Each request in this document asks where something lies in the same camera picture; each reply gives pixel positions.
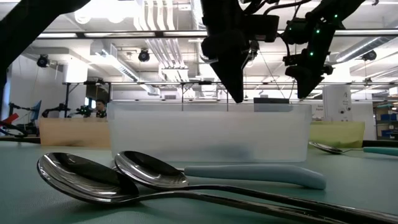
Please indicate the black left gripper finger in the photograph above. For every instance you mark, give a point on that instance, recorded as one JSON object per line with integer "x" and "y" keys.
{"x": 233, "y": 77}

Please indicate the white pillar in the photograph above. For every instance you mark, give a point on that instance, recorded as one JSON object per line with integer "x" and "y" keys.
{"x": 337, "y": 102}

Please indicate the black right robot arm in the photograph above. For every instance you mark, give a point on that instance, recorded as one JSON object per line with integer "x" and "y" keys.
{"x": 342, "y": 9}

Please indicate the thin black background frame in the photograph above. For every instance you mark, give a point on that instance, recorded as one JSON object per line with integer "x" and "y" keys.
{"x": 205, "y": 83}

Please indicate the green table mat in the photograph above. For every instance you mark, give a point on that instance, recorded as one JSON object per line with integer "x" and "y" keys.
{"x": 357, "y": 186}

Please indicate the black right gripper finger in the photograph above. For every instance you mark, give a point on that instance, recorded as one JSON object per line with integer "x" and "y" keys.
{"x": 308, "y": 87}

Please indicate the clear plastic bin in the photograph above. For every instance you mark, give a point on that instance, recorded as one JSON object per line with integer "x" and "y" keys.
{"x": 208, "y": 133}

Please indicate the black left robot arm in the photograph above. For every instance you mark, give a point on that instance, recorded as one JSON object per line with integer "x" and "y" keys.
{"x": 25, "y": 21}

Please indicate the background storage shelf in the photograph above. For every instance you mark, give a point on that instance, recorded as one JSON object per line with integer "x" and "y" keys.
{"x": 387, "y": 121}

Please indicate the dark background monitor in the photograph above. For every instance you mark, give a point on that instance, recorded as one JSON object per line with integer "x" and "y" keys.
{"x": 98, "y": 92}

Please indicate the yellow-green plastic bin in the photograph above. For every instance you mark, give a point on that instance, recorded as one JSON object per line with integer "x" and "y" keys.
{"x": 337, "y": 133}

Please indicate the black overhead frame bar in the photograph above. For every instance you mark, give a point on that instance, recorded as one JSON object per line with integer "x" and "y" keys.
{"x": 159, "y": 34}

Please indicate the orange plastic bin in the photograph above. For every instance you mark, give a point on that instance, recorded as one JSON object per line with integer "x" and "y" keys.
{"x": 74, "y": 132}

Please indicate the blue background chair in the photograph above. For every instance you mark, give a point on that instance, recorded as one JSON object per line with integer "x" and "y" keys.
{"x": 36, "y": 110}

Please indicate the person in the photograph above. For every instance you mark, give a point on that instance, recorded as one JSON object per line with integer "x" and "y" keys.
{"x": 101, "y": 109}

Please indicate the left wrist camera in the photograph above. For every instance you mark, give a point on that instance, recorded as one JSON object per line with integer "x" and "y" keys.
{"x": 264, "y": 28}

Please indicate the black background robot arm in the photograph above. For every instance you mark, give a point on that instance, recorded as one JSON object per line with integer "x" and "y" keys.
{"x": 62, "y": 109}

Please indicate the dark metal spoon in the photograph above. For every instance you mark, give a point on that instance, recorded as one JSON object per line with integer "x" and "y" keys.
{"x": 84, "y": 177}
{"x": 150, "y": 170}

